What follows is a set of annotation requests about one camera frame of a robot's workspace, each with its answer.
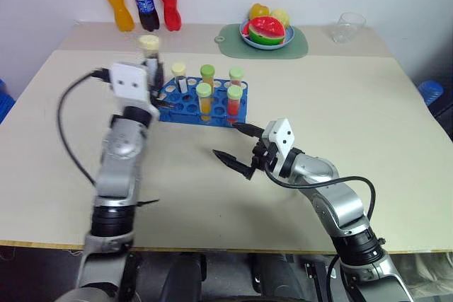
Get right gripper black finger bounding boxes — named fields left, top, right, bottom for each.
left=211, top=149, right=256, bottom=180
left=230, top=121, right=265, bottom=139

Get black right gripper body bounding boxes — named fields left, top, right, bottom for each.
left=250, top=137, right=279, bottom=175

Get cream-capped dark liquid test tube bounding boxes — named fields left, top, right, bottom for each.
left=137, top=35, right=164, bottom=90

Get yellow-capped dark liquid test tube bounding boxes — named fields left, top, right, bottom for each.
left=171, top=62, right=189, bottom=93

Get blue test tube rack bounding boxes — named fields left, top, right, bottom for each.
left=157, top=76, right=249, bottom=127

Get yellow-green-capped red test tube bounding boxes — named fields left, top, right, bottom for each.
left=226, top=85, right=243, bottom=123

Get light-green-capped yellow test tube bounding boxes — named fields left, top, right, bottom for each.
left=196, top=82, right=213, bottom=121

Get green-capped orange test tube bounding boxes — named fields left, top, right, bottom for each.
left=200, top=64, right=216, bottom=88

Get pale-green-capped red test tube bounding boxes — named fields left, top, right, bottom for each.
left=228, top=66, right=244, bottom=88

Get green silicone mat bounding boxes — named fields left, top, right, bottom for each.
left=214, top=23, right=309, bottom=59

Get toy watermelon slice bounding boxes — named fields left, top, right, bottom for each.
left=247, top=15, right=287, bottom=47

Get yellow toy bell pepper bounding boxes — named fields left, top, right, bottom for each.
left=248, top=3, right=272, bottom=22

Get dark rounded shape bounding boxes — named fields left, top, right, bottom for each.
left=250, top=252, right=302, bottom=300
left=161, top=252, right=208, bottom=302

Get clear glass cup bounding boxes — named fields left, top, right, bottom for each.
left=331, top=11, right=367, bottom=45

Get blue plastic stool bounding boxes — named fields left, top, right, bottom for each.
left=0, top=78, right=17, bottom=123
left=417, top=81, right=445, bottom=107

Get dark chair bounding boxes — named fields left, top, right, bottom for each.
left=433, top=98, right=453, bottom=140

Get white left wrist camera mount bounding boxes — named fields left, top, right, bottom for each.
left=108, top=62, right=161, bottom=120

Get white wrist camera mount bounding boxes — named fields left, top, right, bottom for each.
left=108, top=62, right=161, bottom=120
left=261, top=117, right=296, bottom=178

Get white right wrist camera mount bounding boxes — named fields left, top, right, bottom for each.
left=261, top=117, right=296, bottom=178

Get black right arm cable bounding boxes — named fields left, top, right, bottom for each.
left=263, top=165, right=377, bottom=226

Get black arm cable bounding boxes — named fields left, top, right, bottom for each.
left=56, top=66, right=111, bottom=187
left=263, top=165, right=377, bottom=226

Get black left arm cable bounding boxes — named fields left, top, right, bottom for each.
left=56, top=66, right=111, bottom=187

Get thin black torso cable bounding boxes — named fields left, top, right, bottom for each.
left=326, top=255, right=341, bottom=302

